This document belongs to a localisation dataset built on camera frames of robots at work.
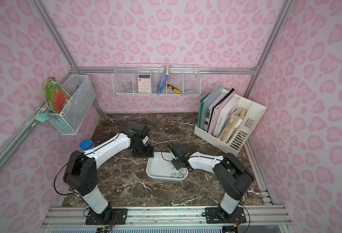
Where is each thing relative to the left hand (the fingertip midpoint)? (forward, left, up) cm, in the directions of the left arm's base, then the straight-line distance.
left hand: (148, 153), depth 88 cm
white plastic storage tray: (-6, -7, -8) cm, 12 cm away
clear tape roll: (+36, +15, +20) cm, 44 cm away
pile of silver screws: (-11, -19, -7) cm, 23 cm away
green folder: (+20, -33, +21) cm, 44 cm away
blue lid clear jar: (-1, +32, +12) cm, 34 cm away
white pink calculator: (+39, +4, +22) cm, 45 cm away
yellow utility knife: (+37, -18, +18) cm, 45 cm away
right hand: (-1, -17, -7) cm, 19 cm away
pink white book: (+18, -44, +15) cm, 49 cm away
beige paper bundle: (+14, -50, +11) cm, 53 cm away
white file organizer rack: (+20, -66, +9) cm, 70 cm away
